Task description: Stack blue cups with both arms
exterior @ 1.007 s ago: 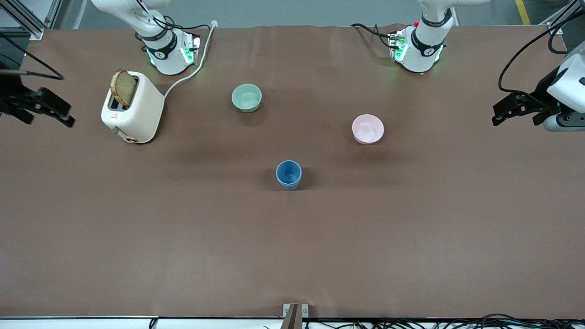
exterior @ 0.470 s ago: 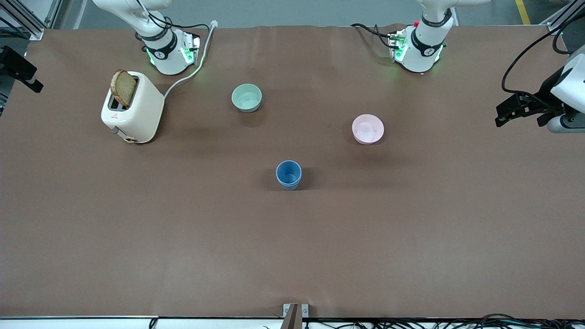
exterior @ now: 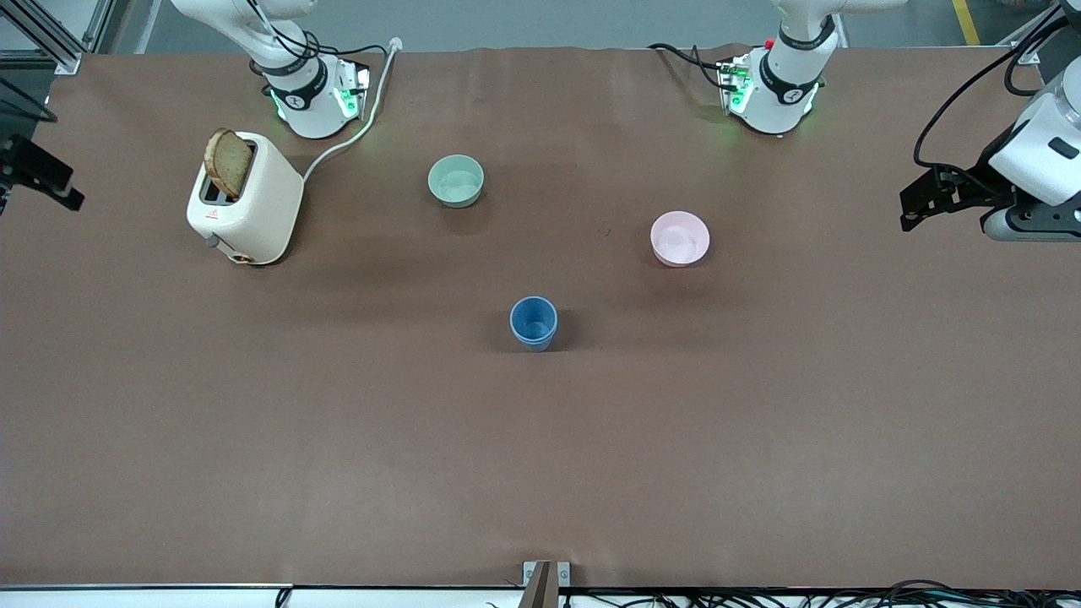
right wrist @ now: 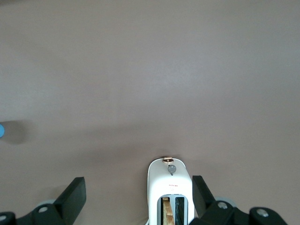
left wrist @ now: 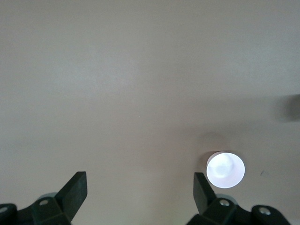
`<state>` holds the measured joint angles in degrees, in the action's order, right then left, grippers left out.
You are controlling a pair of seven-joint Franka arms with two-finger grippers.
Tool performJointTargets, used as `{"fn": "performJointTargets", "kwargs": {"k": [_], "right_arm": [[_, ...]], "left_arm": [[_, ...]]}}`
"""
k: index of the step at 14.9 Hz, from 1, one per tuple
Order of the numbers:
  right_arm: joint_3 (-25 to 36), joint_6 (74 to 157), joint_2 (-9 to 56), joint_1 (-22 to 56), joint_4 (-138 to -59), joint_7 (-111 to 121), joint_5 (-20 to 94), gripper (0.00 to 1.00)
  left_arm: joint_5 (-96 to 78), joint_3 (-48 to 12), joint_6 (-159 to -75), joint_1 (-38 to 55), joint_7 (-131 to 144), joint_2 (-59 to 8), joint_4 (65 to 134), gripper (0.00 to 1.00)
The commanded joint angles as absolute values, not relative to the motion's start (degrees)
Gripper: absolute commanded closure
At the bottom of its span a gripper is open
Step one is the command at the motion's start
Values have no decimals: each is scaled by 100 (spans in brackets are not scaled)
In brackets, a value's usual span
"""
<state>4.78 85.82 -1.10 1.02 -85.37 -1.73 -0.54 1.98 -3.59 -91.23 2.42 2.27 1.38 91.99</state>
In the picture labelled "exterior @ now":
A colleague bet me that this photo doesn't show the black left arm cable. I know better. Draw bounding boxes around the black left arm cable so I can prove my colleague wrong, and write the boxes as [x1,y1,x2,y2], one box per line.
[913,0,1067,172]

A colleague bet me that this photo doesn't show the white toaster power cable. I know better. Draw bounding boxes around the white toaster power cable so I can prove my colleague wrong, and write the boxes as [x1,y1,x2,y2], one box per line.
[301,38,403,182]

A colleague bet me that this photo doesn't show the pink bowl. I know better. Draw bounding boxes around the pink bowl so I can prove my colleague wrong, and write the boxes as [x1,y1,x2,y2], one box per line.
[650,211,711,268]

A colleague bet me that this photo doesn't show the green bowl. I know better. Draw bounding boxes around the green bowl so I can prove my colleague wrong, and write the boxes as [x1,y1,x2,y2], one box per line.
[427,155,486,209]

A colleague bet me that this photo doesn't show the black left base cable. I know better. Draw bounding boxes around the black left base cable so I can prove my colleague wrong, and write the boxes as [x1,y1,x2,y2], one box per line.
[649,42,729,90]

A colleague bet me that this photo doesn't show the brown bread slice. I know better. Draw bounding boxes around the brown bread slice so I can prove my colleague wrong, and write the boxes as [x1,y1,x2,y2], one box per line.
[204,128,254,200]

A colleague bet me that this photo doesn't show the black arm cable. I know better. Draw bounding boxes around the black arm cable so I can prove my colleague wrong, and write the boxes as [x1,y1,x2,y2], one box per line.
[913,0,1067,172]
[0,76,59,124]

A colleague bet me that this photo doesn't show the cream toaster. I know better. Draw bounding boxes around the cream toaster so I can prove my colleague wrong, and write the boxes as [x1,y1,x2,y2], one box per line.
[187,131,305,267]

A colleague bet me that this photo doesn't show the metal table bracket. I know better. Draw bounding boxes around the metal table bracket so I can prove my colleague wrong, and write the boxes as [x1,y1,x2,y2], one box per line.
[522,561,571,608]

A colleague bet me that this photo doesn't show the black right base cables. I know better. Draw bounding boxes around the black right base cables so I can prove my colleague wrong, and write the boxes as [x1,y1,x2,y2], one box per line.
[243,0,389,67]

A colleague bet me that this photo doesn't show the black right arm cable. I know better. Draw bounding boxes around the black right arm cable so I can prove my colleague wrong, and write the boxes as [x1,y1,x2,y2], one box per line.
[0,76,59,124]

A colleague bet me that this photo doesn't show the aluminium frame profile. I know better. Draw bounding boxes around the aluminium frame profile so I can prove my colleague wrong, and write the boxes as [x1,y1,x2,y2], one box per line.
[0,0,128,75]

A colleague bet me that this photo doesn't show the black cable bundle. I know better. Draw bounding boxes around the black cable bundle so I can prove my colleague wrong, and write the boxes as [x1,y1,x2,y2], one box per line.
[562,579,1081,608]

